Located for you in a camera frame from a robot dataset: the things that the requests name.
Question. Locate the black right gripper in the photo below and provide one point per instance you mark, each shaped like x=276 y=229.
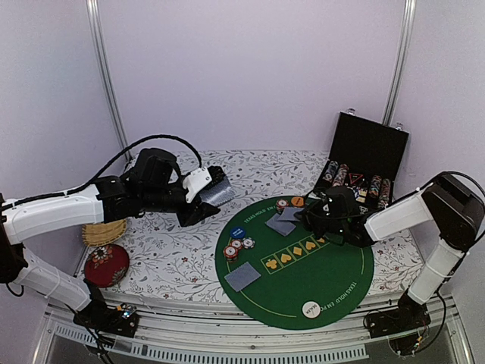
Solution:
x=308 y=216

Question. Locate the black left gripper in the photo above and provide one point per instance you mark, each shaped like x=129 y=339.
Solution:
x=196 y=214

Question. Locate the blue playing card deck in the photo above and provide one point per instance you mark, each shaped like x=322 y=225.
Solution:
x=219 y=194

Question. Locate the orange blind button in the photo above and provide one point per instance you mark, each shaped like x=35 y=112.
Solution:
x=298 y=201

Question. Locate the blue blind button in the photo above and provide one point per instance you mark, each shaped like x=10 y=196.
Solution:
x=237 y=233

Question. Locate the face-down card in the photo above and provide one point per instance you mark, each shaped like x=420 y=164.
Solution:
x=291 y=214
x=242 y=277
x=284 y=228

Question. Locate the single red five chip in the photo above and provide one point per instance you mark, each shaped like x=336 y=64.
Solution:
x=237 y=244

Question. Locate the white dealer button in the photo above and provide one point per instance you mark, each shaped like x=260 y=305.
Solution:
x=311 y=309

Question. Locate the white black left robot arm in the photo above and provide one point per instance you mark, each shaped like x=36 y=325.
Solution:
x=154 y=183

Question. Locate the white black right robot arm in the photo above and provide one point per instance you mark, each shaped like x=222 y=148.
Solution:
x=456 y=211

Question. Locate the floral white table cloth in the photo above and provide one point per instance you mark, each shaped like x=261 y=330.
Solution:
x=170 y=262

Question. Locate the black poker chip case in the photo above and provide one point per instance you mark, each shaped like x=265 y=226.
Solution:
x=366 y=157

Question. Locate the round green poker mat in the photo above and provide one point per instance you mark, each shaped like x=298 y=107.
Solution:
x=294 y=269

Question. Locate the red floral round cushion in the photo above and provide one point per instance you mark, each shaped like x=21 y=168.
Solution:
x=107 y=265

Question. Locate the woven bamboo basket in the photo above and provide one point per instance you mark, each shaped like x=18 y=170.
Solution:
x=96 y=235

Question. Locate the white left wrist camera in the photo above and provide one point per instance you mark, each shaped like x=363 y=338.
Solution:
x=200 y=179

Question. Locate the right aluminium frame post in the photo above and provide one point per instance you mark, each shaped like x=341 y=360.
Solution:
x=408 y=19

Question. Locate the aluminium frame post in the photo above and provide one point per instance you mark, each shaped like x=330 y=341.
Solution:
x=408 y=19
x=95 y=24

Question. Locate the left aluminium frame post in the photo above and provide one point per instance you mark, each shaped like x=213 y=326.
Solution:
x=95 y=24

